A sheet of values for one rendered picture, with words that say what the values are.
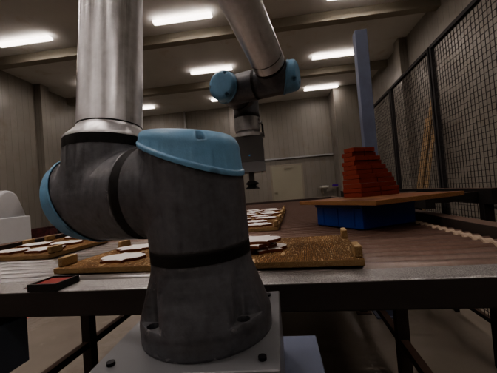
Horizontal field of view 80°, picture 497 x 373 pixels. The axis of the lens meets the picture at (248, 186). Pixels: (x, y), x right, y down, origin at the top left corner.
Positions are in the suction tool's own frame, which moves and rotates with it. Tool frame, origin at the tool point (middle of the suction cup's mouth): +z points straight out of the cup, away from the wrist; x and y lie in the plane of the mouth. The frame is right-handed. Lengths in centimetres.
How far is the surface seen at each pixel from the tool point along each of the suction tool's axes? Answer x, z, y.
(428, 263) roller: 18.8, 19.7, -38.0
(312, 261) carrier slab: 17.1, 18.0, -12.9
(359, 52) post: -163, -109, -94
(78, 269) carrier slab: 7, 18, 50
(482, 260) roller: 20, 20, -49
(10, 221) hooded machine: -419, 17, 446
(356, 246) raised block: 17.5, 15.3, -23.0
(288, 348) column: 42.1, 24.3, -4.5
